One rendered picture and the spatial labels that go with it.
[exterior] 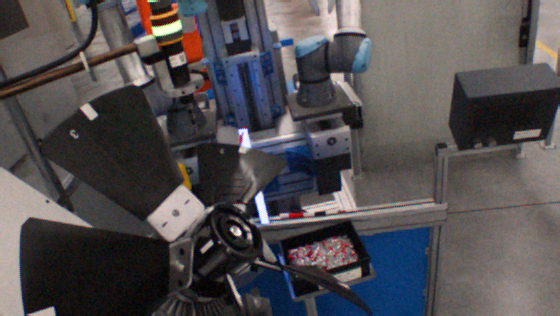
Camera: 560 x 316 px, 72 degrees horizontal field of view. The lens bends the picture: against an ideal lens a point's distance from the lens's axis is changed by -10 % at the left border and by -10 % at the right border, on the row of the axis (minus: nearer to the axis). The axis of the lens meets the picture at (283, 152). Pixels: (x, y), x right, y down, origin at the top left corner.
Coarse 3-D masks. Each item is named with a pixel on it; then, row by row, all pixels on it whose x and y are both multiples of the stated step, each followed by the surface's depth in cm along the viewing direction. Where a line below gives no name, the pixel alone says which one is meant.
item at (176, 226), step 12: (180, 192) 74; (168, 204) 73; (180, 204) 73; (192, 204) 74; (156, 216) 72; (168, 216) 73; (180, 216) 73; (192, 216) 73; (156, 228) 72; (168, 228) 72; (180, 228) 73; (168, 240) 72
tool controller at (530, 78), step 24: (480, 72) 103; (504, 72) 101; (528, 72) 100; (552, 72) 98; (456, 96) 106; (480, 96) 97; (504, 96) 96; (528, 96) 96; (552, 96) 96; (456, 120) 109; (480, 120) 101; (504, 120) 102; (528, 120) 102; (552, 120) 102; (456, 144) 111; (480, 144) 105; (504, 144) 109
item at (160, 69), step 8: (136, 40) 62; (144, 40) 61; (152, 40) 61; (144, 48) 60; (152, 48) 61; (144, 56) 61; (152, 56) 61; (160, 56) 62; (152, 64) 64; (160, 64) 63; (160, 72) 63; (168, 72) 64; (160, 80) 64; (168, 80) 64; (192, 80) 67; (200, 80) 66; (160, 88) 65; (168, 88) 65; (176, 88) 65; (184, 88) 64; (192, 88) 65; (200, 88) 67; (168, 96) 65; (176, 96) 65
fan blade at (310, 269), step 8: (272, 264) 80; (280, 264) 79; (288, 272) 77; (296, 272) 79; (304, 272) 83; (312, 272) 92; (328, 272) 98; (312, 280) 78; (320, 280) 82; (328, 280) 87; (336, 280) 93; (328, 288) 79; (336, 288) 83; (344, 288) 88; (344, 296) 80; (352, 296) 84; (360, 304) 82; (368, 312) 81
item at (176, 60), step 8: (168, 48) 63; (176, 48) 63; (168, 56) 63; (176, 56) 63; (184, 56) 65; (168, 64) 64; (176, 64) 64; (184, 64) 65; (176, 72) 65; (184, 72) 65; (176, 80) 65; (184, 80) 66; (184, 96) 67; (192, 96) 68
